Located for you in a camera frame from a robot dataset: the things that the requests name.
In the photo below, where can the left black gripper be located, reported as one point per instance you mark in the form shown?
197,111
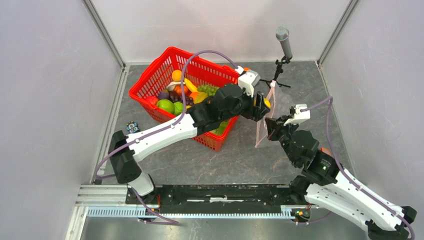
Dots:
255,113

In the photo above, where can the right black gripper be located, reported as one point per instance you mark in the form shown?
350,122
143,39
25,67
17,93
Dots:
274,126

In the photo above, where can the yellow toy lemon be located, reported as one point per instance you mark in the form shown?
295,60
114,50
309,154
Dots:
267,103

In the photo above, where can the clear zip top bag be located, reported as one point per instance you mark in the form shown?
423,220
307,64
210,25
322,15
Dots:
280,106

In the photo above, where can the red plastic basket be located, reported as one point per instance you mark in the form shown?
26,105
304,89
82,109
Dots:
200,71

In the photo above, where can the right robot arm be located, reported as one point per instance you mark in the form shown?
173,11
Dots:
324,183

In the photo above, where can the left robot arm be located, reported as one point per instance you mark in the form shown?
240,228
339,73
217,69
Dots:
126,151

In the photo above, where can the green toy grapes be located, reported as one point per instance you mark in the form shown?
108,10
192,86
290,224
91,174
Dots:
208,89

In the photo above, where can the yellow green toy starfruit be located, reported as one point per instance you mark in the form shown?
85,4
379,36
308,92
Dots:
199,97

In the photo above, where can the orange toy block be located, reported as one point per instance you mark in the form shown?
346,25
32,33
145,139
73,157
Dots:
326,151

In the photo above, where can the purple toy grapes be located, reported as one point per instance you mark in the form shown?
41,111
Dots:
175,97

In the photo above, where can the black microphone tripod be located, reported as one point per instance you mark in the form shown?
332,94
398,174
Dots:
279,70

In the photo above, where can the green toy pepper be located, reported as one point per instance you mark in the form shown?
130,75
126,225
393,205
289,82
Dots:
178,108

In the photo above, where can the orange toy tangerine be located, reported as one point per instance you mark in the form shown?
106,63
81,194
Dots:
176,75

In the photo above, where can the green toy apple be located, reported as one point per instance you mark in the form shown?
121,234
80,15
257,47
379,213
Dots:
166,105

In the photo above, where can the grey microphone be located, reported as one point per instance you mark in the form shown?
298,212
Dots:
282,35

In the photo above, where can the small blue cartoon toy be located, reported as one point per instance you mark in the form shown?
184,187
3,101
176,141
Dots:
132,127

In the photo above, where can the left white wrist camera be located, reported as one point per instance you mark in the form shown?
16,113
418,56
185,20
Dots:
247,79

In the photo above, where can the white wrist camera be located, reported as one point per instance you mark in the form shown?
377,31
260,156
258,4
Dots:
247,79
298,115

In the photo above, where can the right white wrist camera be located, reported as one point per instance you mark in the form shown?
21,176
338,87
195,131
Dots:
298,115

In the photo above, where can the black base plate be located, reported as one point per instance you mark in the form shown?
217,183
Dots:
223,198

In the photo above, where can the aluminium frame rail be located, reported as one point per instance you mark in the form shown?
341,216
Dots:
113,212

